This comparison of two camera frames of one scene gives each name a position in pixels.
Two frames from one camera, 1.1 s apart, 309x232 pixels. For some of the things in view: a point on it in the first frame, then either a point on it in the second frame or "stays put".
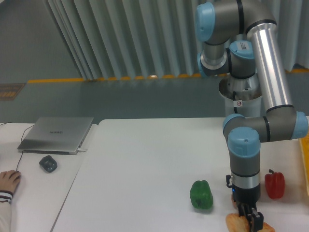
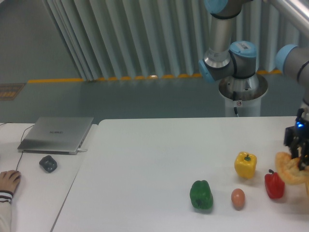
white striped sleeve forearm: x=6 y=213 stays put
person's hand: x=9 y=180 stays put
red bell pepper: x=275 y=183 stays put
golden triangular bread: x=234 y=223 -> x=289 y=168
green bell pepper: x=201 y=195 stays put
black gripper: x=244 y=197 -> x=297 y=137
